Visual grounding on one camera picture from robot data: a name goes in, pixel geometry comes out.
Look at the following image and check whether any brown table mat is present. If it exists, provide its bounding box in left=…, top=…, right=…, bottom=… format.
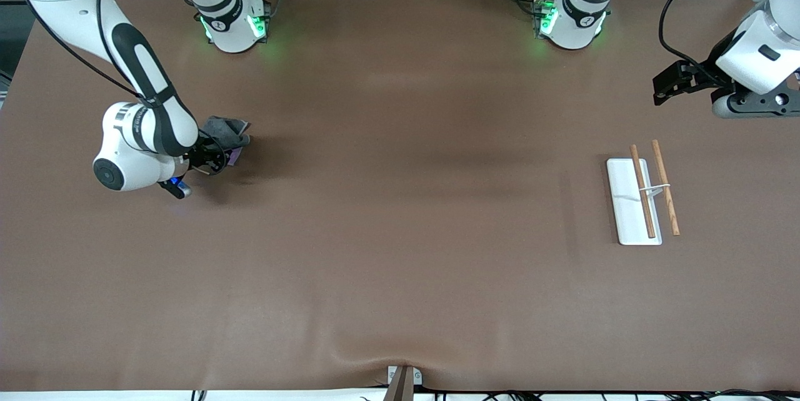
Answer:
left=0, top=0, right=800, bottom=392

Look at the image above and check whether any white rack with wooden rods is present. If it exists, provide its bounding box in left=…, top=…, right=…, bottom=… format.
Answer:
left=606, top=139, right=681, bottom=246

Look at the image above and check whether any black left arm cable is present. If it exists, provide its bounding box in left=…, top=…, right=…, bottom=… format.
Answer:
left=659, top=0, right=760, bottom=74

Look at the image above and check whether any gray black camera mount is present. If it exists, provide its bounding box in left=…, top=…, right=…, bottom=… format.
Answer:
left=711, top=87, right=800, bottom=119

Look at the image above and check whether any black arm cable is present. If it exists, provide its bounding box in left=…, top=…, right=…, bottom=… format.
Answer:
left=659, top=0, right=760, bottom=74
left=9, top=0, right=216, bottom=108

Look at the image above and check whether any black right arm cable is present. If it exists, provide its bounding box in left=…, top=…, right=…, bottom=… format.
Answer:
left=9, top=0, right=216, bottom=108

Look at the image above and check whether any gray and purple towel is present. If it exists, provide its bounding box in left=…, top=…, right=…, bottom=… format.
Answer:
left=200, top=116, right=251, bottom=167

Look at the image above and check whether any gray metal table clamp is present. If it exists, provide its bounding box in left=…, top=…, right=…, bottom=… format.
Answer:
left=382, top=364, right=423, bottom=401

